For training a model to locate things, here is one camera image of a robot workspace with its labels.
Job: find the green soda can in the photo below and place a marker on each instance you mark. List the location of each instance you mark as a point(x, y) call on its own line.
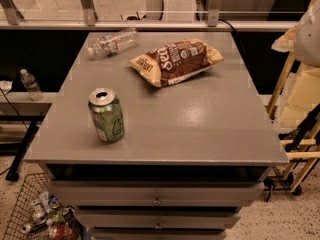
point(106, 113)

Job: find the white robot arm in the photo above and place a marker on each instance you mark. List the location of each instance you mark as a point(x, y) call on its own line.
point(303, 39)

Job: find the clear water bottle standing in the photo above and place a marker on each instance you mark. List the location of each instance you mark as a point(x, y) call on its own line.
point(31, 85)

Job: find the brown chip bag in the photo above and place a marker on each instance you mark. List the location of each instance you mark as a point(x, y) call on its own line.
point(176, 62)

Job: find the wire basket with trash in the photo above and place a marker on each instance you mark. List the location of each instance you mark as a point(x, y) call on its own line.
point(39, 215)

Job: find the clear plastic bottle lying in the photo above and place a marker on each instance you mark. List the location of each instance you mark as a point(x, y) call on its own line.
point(111, 44)

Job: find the yellow wheeled cart frame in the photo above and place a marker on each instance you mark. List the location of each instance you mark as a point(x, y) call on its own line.
point(295, 104)

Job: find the grey side bench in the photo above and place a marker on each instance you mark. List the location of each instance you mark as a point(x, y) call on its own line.
point(20, 119)

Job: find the grey drawer cabinet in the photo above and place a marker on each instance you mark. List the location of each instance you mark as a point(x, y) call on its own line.
point(191, 156)

